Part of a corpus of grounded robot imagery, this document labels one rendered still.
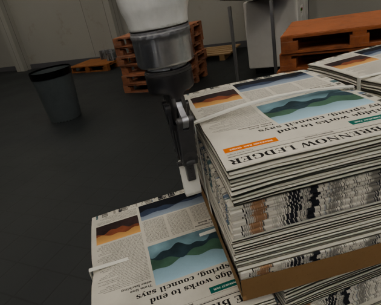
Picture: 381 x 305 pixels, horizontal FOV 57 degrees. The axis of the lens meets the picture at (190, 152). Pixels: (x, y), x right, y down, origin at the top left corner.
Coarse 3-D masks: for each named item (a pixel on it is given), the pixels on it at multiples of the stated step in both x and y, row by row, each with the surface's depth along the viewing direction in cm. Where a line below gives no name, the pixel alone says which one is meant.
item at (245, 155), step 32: (352, 96) 57; (224, 128) 54; (256, 128) 52; (288, 128) 49; (320, 128) 48; (352, 128) 46; (224, 160) 44; (256, 160) 43; (288, 160) 43; (320, 160) 44; (352, 160) 45; (224, 192) 48; (256, 192) 44; (288, 192) 46; (320, 192) 47; (352, 192) 48; (224, 224) 51; (256, 224) 47; (288, 224) 48; (320, 224) 49; (352, 224) 50; (256, 256) 49; (288, 256) 50; (320, 256) 51
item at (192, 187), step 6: (180, 168) 61; (186, 180) 62; (192, 180) 63; (198, 180) 63; (186, 186) 63; (192, 186) 63; (198, 186) 63; (186, 192) 63; (192, 192) 64; (198, 192) 64
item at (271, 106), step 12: (336, 84) 64; (288, 96) 63; (300, 96) 62; (312, 96) 60; (324, 96) 59; (336, 96) 58; (240, 108) 62; (252, 108) 61; (264, 108) 60; (276, 108) 59; (216, 120) 59; (228, 120) 58; (204, 156) 60; (204, 168) 65
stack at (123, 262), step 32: (96, 224) 78; (128, 224) 76; (160, 224) 74; (192, 224) 72; (96, 256) 68; (128, 256) 67; (160, 256) 65; (192, 256) 64; (224, 256) 62; (96, 288) 61; (128, 288) 59; (160, 288) 58; (192, 288) 57; (224, 288) 56; (320, 288) 56; (352, 288) 59
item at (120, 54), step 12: (192, 24) 473; (120, 36) 492; (192, 36) 476; (120, 48) 489; (132, 48) 518; (204, 48) 514; (120, 60) 499; (132, 60) 529; (192, 60) 488; (204, 60) 520; (132, 72) 508; (144, 72) 494; (192, 72) 498; (204, 72) 523; (132, 84) 507; (144, 84) 499
